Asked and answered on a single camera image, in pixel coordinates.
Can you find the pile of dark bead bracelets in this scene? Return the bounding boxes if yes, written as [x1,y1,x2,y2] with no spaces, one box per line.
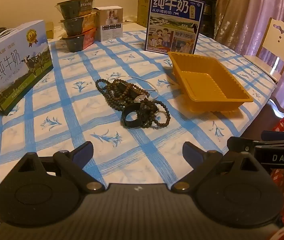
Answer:
[96,78,171,130]

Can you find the black wristwatch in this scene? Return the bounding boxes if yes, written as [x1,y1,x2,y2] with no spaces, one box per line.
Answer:
[121,102,148,130]

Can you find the small cardboard box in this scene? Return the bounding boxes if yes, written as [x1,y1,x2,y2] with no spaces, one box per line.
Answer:
[45,21,55,40]

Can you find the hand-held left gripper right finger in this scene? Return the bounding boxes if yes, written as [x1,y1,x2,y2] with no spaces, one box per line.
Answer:
[172,141,260,193]

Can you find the dark blue milk carton box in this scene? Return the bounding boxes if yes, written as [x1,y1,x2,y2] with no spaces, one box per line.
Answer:
[144,0,205,55]

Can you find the yellow plastic tray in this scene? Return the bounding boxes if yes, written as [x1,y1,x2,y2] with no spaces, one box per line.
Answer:
[167,51,254,113]

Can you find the pink patterned curtain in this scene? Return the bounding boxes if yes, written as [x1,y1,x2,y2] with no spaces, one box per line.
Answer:
[215,0,284,105]

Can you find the small white product box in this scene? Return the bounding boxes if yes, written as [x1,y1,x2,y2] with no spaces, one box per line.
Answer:
[92,7,124,42]

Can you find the black bowl with orange label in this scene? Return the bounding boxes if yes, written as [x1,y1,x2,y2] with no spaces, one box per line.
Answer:
[59,11,98,36]

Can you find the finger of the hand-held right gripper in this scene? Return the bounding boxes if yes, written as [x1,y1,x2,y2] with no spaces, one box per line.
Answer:
[261,130,284,142]
[227,136,258,155]

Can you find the silver-faced wristwatch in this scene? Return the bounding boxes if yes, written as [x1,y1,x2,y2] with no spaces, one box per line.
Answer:
[133,94,150,103]

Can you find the white cord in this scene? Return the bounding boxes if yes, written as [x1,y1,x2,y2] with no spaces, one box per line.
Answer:
[129,76,159,101]

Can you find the white wooden chair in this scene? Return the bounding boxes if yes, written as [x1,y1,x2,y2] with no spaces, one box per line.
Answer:
[243,17,284,84]

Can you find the black bowl with red label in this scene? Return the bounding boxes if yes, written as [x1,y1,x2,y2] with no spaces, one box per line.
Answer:
[61,27,98,52]

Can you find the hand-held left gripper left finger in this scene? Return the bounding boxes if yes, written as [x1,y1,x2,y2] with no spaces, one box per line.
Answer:
[17,141,105,193]

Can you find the blue checked tablecloth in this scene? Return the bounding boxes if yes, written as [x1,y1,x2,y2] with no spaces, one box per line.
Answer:
[0,30,276,212]

